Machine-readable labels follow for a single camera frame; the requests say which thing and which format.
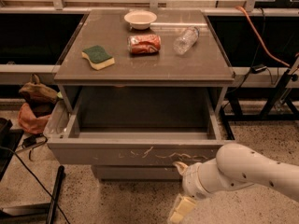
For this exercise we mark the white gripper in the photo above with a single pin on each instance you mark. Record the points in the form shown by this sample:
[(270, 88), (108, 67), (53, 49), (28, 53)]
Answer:
[(191, 180)]

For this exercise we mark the grey top drawer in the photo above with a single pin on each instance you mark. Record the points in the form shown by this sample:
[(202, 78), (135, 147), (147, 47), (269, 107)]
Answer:
[(139, 126)]

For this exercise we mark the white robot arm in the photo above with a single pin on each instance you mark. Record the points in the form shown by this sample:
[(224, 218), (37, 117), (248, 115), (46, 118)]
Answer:
[(234, 167)]

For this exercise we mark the black table leg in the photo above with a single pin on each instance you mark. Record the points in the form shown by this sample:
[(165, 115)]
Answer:
[(226, 124)]

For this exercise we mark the black metal stand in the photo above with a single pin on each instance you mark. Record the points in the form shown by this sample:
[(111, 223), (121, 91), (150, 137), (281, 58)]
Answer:
[(55, 195)]

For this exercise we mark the black power adapter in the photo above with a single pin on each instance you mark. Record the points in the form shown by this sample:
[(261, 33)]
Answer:
[(256, 69)]

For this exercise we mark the clear plastic bag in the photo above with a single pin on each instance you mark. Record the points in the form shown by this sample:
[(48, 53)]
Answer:
[(58, 121)]

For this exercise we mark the clear plastic bottle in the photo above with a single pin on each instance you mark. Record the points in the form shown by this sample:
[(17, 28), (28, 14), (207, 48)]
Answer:
[(186, 40)]

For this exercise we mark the grey cabinet desk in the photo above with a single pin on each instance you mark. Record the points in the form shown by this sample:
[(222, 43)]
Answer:
[(203, 65)]

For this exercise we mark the crushed red soda can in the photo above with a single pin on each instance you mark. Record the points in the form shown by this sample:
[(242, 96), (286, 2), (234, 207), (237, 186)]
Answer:
[(144, 44)]

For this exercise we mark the green yellow sponge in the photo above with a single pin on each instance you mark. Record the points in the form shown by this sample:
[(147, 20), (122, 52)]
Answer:
[(97, 57)]

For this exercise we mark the orange cloth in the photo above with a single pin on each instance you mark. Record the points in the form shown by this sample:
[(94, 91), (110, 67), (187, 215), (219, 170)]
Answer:
[(29, 122)]

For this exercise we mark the white bowl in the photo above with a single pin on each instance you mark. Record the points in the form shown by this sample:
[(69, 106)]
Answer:
[(140, 19)]

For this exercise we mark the brown cloth bag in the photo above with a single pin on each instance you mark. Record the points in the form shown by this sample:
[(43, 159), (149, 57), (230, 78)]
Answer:
[(35, 92)]

